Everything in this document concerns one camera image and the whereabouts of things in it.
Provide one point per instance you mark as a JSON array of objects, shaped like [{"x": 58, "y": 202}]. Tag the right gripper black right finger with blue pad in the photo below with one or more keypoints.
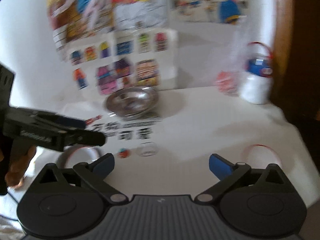
[{"x": 260, "y": 203}]

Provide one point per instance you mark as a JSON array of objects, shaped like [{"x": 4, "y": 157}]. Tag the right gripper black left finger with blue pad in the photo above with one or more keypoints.
[{"x": 68, "y": 202}]

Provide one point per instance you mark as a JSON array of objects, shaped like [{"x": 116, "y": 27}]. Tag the white bowl red rim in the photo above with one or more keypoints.
[
  {"x": 259, "y": 156},
  {"x": 78, "y": 154}
]

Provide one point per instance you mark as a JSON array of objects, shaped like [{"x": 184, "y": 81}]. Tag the person's left hand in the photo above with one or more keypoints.
[{"x": 19, "y": 160}]

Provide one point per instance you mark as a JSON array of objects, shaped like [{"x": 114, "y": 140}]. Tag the white table cloth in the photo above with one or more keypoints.
[{"x": 162, "y": 162}]

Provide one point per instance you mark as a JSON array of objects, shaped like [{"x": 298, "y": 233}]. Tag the white bottle blue lid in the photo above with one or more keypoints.
[{"x": 257, "y": 79}]

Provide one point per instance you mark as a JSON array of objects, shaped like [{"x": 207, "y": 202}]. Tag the shallow steel dish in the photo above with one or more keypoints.
[{"x": 133, "y": 102}]

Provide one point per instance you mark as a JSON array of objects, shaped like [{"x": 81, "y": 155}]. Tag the clear plastic bag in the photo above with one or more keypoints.
[{"x": 228, "y": 80}]

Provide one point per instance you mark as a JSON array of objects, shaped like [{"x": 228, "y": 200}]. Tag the boy with fan drawing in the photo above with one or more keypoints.
[{"x": 75, "y": 19}]

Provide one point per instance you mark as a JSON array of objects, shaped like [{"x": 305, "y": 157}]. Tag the coloured houses drawing sheet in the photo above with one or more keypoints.
[{"x": 102, "y": 64}]

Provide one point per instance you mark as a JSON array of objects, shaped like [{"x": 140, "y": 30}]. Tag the girl with puppy drawing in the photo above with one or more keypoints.
[{"x": 213, "y": 11}]

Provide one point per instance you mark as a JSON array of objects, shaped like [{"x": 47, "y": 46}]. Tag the brown wooden door frame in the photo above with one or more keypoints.
[{"x": 282, "y": 48}]

